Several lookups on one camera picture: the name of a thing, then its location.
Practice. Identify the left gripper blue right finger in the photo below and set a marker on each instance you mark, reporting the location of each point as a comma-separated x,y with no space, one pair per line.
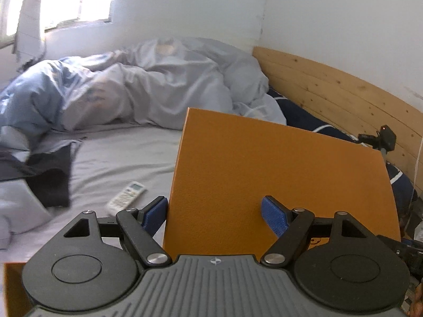
291,228

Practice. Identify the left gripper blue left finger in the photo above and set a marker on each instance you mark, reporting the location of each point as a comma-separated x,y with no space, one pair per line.
138,228

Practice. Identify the orange box lid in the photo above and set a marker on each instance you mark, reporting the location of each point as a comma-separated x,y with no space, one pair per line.
227,164

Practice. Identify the white remote control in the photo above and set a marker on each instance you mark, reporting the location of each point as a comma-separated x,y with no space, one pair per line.
125,198

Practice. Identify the black garment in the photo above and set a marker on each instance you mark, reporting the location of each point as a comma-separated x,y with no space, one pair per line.
47,174

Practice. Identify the light blue jacket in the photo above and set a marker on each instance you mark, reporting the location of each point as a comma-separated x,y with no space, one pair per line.
21,210

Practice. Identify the wooden headboard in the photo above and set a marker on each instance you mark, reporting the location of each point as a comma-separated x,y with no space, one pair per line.
351,104

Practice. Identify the grey blue duvet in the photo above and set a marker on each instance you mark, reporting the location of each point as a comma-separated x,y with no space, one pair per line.
154,82

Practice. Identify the orange cardboard box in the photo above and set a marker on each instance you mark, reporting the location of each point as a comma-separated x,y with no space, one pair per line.
15,298

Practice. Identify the white curtain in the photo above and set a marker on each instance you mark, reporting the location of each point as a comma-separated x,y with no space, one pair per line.
29,40

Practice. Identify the black tripod camera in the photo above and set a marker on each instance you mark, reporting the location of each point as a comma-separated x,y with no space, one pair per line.
384,141

